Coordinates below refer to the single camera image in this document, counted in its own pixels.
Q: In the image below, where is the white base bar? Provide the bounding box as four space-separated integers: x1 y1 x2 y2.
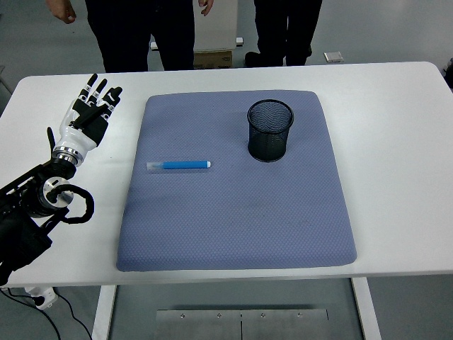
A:
150 36 245 50

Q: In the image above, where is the person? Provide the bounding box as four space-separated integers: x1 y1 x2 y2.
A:
84 0 196 74
244 0 323 67

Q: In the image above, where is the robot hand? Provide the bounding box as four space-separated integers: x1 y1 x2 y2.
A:
56 73 124 154

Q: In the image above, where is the black mesh pen holder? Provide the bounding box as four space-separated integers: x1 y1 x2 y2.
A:
246 98 295 164

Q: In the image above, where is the black floor cable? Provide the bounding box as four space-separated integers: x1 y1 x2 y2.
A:
55 293 93 340
0 287 64 340

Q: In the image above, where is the cardboard box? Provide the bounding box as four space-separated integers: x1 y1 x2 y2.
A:
193 50 234 70

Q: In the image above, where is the white table leg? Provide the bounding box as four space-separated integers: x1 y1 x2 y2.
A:
91 285 117 340
350 278 382 340

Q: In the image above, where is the blue marker pen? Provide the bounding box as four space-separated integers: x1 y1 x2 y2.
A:
146 159 212 174

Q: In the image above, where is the person's right hand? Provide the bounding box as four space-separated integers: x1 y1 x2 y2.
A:
45 0 77 25

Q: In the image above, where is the white power strip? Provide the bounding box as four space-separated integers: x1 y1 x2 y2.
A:
24 286 59 311

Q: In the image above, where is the white cabinet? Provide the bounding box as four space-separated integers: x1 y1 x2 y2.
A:
193 0 238 54

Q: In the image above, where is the dark grey floor object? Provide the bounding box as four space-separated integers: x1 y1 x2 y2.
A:
440 56 453 89

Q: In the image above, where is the blue-grey padded mat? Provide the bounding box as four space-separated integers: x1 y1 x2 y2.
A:
115 89 357 273

